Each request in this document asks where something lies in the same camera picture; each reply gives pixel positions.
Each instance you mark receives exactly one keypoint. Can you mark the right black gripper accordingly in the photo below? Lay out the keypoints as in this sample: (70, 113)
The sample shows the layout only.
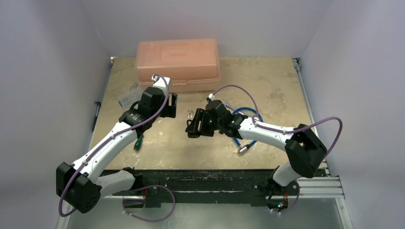
(198, 123)

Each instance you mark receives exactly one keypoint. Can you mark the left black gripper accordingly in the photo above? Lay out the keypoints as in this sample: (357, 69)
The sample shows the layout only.
(169, 111)

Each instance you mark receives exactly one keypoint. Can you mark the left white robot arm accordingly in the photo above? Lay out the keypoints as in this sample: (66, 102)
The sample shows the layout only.
(80, 184)

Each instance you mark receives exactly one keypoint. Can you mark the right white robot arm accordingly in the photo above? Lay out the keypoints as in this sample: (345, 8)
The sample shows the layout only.
(304, 149)

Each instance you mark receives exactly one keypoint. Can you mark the small silver keys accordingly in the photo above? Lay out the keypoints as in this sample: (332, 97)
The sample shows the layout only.
(190, 114)

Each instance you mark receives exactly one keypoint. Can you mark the orange plastic toolbox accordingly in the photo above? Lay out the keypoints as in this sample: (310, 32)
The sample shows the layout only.
(192, 65)

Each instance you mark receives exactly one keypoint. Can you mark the silver open-end wrench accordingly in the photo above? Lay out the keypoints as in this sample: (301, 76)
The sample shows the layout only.
(228, 105)

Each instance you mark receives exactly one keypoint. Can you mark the clear plastic parts box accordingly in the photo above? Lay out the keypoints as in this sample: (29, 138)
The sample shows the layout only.
(128, 99)

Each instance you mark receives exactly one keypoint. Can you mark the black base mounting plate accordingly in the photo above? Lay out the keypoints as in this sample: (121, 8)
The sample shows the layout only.
(213, 186)

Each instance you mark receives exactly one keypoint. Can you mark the black tool beside table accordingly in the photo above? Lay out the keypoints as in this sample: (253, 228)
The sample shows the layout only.
(98, 106)

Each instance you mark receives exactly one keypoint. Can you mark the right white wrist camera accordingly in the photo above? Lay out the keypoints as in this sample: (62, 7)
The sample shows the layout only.
(210, 97)

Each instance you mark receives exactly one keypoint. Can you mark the blue cable lock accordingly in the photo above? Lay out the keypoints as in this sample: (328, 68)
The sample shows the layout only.
(244, 148)

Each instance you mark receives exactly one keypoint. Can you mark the green-handled screwdriver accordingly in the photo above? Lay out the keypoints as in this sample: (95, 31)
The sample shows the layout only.
(138, 143)

